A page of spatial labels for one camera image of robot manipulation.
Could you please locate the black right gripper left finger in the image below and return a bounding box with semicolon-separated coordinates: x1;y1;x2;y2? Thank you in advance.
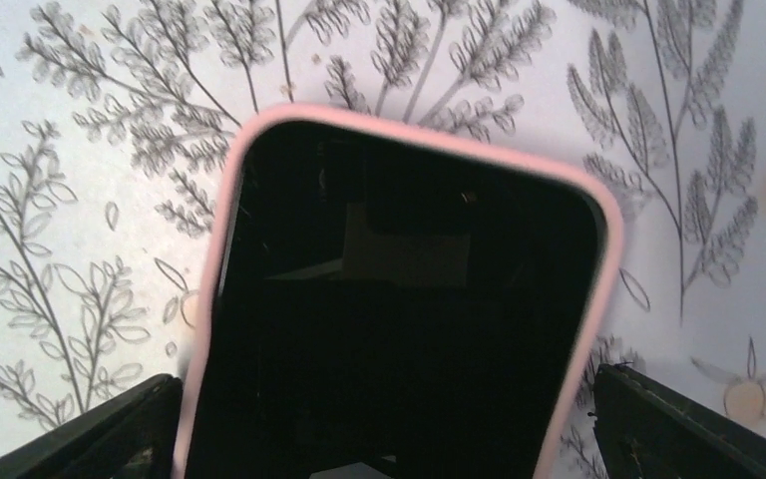
0;373;183;478

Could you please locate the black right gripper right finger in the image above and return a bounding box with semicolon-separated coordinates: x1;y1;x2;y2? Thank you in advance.
592;364;766;479

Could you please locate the phone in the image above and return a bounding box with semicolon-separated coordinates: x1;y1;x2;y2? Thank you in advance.
172;104;624;478

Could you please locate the floral patterned table mat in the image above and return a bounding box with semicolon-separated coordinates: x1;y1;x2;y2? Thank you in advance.
0;1;766;456

